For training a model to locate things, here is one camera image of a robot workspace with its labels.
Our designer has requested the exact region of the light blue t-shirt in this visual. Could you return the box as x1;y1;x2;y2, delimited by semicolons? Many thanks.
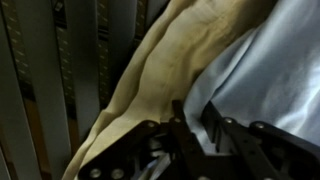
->
184;0;320;154

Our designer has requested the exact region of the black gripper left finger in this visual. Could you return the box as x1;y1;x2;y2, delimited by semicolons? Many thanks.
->
77;100;196;180

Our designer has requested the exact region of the beige cloth on chair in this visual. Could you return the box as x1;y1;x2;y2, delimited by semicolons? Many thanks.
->
62;0;276;180

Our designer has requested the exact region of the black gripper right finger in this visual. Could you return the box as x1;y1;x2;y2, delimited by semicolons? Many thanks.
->
201;102;320;180

